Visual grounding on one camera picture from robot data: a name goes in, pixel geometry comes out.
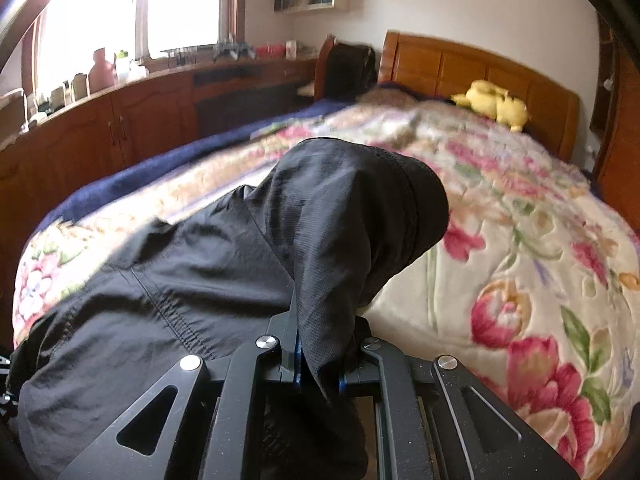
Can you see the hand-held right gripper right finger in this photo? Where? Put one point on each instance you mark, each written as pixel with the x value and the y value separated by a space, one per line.
pixel 387 372

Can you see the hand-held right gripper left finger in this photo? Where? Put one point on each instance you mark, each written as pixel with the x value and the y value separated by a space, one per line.
pixel 282 357

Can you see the black jacket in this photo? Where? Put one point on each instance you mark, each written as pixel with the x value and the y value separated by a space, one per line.
pixel 215 260

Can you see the floral blanket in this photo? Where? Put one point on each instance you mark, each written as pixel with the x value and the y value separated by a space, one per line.
pixel 525 240

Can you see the navy blue bed sheet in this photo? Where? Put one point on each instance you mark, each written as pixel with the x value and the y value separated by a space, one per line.
pixel 200 152

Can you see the wooden desk with cabinets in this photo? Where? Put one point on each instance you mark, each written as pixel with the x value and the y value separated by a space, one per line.
pixel 100 135

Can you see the yellow plush toy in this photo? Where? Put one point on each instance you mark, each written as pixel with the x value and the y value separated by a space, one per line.
pixel 495 102

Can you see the wooden chair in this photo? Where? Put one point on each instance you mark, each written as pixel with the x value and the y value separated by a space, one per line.
pixel 324 67

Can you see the dark garment on chair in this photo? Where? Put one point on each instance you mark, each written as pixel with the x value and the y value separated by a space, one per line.
pixel 352 72

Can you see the red basket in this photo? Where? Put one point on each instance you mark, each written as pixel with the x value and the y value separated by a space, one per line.
pixel 270 51

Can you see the small white box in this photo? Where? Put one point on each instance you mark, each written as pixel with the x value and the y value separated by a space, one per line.
pixel 292 49

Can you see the black gadgets on desk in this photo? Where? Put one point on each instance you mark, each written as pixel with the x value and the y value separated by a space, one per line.
pixel 232 51

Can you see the wooden bed headboard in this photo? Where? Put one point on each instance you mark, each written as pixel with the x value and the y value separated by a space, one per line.
pixel 500 72

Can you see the white container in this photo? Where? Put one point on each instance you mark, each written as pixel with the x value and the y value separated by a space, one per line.
pixel 137 71

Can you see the wooden wardrobe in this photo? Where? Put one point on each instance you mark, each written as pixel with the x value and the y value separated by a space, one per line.
pixel 622 150

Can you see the green capped bottle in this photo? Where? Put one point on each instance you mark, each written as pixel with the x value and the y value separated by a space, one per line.
pixel 122 67

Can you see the pink bottle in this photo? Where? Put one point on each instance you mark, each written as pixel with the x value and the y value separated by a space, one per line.
pixel 101 72

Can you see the window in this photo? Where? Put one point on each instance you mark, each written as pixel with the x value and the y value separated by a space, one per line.
pixel 100 10

